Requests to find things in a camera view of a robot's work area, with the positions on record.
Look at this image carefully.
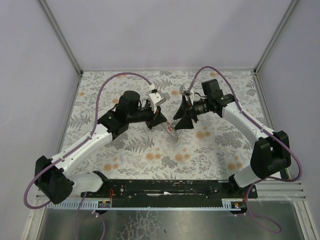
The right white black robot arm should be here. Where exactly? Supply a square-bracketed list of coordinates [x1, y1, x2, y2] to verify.
[173, 79, 291, 188]

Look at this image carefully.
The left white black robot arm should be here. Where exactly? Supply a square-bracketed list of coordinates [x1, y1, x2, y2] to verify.
[34, 89, 167, 204]

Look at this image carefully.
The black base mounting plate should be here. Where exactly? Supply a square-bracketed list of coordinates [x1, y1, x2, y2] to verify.
[81, 173, 258, 214]

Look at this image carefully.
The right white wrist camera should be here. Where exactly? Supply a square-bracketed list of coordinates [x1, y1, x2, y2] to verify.
[179, 84, 194, 99]

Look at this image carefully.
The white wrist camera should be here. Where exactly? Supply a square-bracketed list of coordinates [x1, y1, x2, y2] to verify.
[148, 89, 166, 113]
[179, 84, 194, 99]

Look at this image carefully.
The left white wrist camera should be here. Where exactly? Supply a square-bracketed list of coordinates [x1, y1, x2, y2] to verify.
[148, 89, 166, 113]

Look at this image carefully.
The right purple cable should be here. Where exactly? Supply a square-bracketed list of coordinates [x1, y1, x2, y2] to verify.
[187, 65, 303, 181]

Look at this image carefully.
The purple cable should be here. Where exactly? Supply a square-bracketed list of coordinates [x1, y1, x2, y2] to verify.
[23, 72, 155, 210]
[187, 65, 303, 181]

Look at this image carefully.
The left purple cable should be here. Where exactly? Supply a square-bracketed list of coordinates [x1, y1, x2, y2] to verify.
[23, 72, 155, 210]

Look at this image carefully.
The right aluminium frame post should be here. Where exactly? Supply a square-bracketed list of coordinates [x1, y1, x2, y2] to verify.
[253, 0, 300, 76]

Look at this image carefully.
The aluminium frame post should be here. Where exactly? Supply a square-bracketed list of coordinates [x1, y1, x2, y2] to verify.
[253, 0, 300, 76]
[36, 0, 83, 76]

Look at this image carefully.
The left aluminium frame post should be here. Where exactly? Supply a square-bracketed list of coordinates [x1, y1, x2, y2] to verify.
[36, 0, 83, 76]

